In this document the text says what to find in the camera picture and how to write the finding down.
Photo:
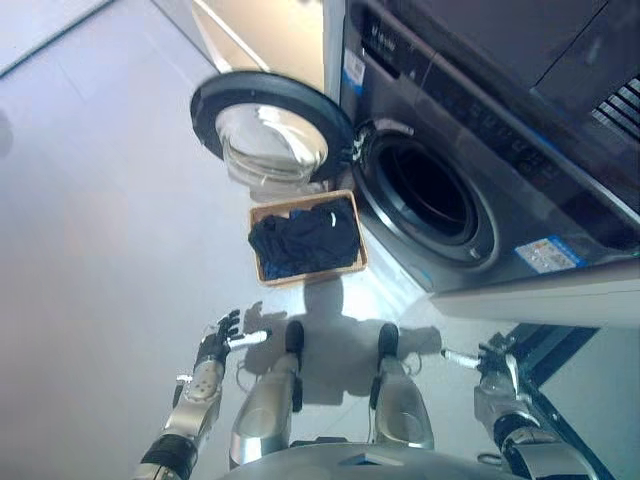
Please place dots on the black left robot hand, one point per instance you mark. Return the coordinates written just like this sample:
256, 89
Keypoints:
222, 340

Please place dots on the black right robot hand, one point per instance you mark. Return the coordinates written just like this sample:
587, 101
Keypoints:
497, 357

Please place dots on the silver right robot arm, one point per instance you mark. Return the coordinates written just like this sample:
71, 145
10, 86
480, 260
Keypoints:
505, 410

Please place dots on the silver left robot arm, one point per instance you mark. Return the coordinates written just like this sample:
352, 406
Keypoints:
200, 400

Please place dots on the wicker laundry basket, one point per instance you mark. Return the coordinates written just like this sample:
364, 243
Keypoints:
360, 260

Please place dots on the round washing machine door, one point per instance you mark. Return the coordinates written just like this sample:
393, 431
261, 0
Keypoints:
210, 100

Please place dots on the grey washing machine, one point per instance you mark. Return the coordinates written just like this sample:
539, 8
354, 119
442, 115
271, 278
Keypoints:
410, 125

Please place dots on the white cabinet side panel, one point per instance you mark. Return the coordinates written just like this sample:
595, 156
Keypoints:
540, 300

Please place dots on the silver left robot leg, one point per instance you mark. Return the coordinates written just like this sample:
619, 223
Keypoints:
265, 410

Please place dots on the silver robot leg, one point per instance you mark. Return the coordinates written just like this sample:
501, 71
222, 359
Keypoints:
400, 400
265, 410

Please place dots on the bright blue garment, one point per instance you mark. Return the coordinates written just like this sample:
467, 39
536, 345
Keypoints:
274, 271

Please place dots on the silver right robot leg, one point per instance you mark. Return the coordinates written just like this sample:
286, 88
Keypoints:
400, 400

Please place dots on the blue energy label sticker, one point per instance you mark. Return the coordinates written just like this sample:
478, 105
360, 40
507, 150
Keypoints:
547, 256

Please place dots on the black garment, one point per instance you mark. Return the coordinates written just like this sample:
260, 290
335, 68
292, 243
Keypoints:
280, 240

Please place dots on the navy garment with white print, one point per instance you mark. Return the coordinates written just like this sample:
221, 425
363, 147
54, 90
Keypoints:
335, 240

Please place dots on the silver robot torso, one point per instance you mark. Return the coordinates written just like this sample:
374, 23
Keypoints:
360, 462

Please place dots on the small white label sticker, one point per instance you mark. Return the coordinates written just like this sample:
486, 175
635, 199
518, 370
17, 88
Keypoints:
356, 70

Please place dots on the white vertical pillar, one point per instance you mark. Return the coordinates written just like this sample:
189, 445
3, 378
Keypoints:
334, 50

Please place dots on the white counter cabinet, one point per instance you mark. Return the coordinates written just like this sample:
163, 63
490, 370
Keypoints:
260, 30

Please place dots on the grey dryer with vent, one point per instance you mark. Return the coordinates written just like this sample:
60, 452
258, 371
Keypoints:
500, 35

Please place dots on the black metal stand frame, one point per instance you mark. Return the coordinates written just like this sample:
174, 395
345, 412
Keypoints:
555, 350

